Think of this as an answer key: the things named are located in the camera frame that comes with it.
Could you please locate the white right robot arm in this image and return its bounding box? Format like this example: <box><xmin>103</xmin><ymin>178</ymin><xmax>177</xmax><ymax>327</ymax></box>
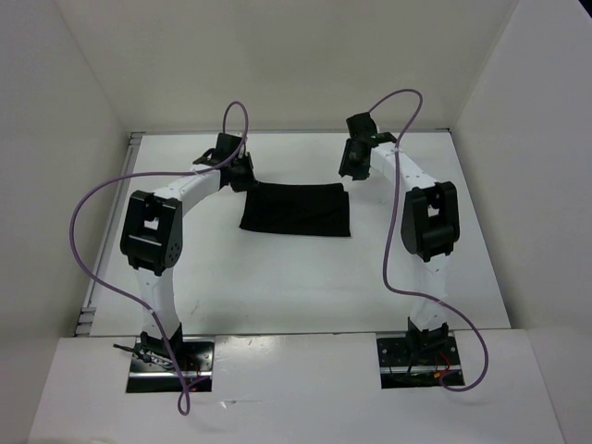
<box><xmin>339</xmin><ymin>133</ymin><xmax>460</xmax><ymax>364</ymax></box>

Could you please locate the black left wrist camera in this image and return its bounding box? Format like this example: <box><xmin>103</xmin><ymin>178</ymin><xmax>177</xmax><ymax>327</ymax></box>
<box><xmin>193</xmin><ymin>132</ymin><xmax>245</xmax><ymax>168</ymax></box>

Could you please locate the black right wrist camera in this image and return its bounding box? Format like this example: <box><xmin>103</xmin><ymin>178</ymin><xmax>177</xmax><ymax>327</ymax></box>
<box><xmin>346</xmin><ymin>112</ymin><xmax>397</xmax><ymax>147</ymax></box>

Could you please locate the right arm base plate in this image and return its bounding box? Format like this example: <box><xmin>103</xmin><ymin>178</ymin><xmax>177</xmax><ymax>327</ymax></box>
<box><xmin>376</xmin><ymin>333</ymin><xmax>465</xmax><ymax>389</ymax></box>

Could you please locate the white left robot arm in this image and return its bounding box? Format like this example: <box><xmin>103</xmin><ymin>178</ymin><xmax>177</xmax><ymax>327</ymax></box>
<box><xmin>120</xmin><ymin>153</ymin><xmax>258</xmax><ymax>370</ymax></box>

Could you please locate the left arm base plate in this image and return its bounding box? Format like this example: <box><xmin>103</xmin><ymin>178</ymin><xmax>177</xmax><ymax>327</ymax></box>
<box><xmin>126</xmin><ymin>339</ymin><xmax>215</xmax><ymax>394</ymax></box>

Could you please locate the black skirt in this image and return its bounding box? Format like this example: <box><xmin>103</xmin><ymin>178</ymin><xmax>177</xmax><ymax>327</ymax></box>
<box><xmin>240</xmin><ymin>182</ymin><xmax>351</xmax><ymax>238</ymax></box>

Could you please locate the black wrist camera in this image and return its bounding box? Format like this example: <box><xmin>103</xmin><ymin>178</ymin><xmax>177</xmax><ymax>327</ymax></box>
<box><xmin>193</xmin><ymin>132</ymin><xmax>245</xmax><ymax>168</ymax></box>
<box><xmin>346</xmin><ymin>112</ymin><xmax>397</xmax><ymax>147</ymax></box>

